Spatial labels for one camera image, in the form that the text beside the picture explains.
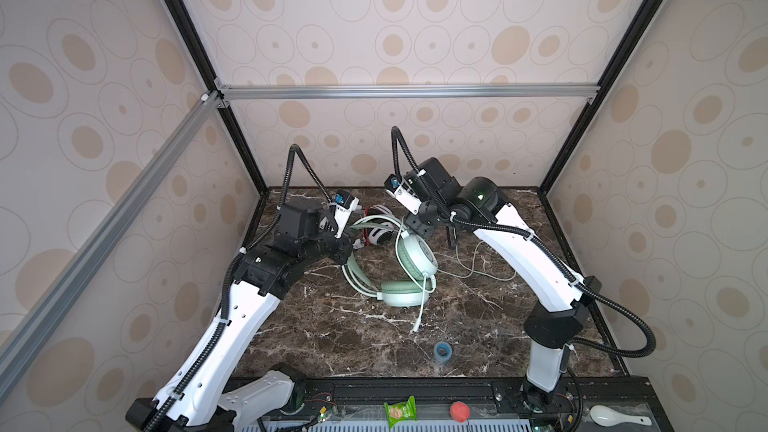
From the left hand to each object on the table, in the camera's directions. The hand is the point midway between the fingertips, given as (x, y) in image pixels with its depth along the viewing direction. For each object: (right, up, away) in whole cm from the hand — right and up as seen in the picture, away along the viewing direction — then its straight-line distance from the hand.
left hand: (363, 229), depth 67 cm
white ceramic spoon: (+56, -44, +3) cm, 72 cm away
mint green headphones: (+12, -6, -10) cm, 16 cm away
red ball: (+22, -42, +2) cm, 48 cm away
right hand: (+13, +4, +5) cm, 14 cm away
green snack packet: (+9, -43, +3) cm, 44 cm away
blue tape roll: (+21, -34, +14) cm, 42 cm away
